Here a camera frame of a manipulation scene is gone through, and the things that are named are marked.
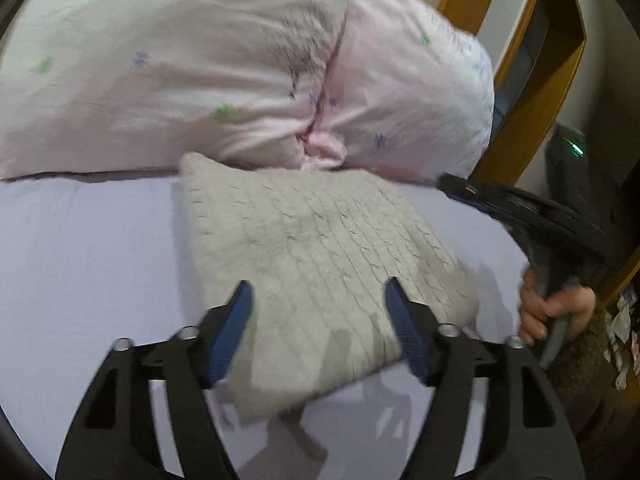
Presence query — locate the beige cable-knit sweater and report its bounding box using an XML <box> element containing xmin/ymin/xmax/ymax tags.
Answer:
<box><xmin>180</xmin><ymin>153</ymin><xmax>478</xmax><ymax>422</ymax></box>

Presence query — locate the person's right hand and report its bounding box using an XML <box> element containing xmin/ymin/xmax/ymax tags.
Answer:
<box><xmin>518</xmin><ymin>266</ymin><xmax>597</xmax><ymax>346</ymax></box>

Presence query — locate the lavender bed sheet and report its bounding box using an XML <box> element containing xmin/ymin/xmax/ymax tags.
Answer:
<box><xmin>1</xmin><ymin>176</ymin><xmax>527</xmax><ymax>479</ymax></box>

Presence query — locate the pink floral pillow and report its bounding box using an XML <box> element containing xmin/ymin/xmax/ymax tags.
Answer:
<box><xmin>1</xmin><ymin>0</ymin><xmax>495</xmax><ymax>181</ymax></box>

